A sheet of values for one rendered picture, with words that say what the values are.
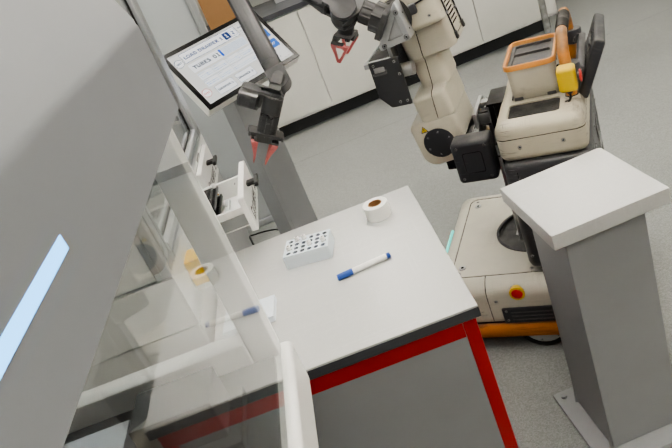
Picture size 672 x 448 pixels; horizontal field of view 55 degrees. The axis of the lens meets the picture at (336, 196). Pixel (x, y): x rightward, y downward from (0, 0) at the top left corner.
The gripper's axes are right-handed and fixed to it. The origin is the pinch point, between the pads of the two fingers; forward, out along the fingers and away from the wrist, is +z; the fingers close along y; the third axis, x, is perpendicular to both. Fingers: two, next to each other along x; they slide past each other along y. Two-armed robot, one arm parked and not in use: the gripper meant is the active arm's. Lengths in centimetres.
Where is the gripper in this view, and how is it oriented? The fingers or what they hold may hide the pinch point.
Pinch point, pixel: (260, 160)
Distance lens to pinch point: 192.9
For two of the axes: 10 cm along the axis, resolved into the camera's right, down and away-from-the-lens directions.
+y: -9.6, -1.8, -2.1
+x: 1.3, 4.0, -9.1
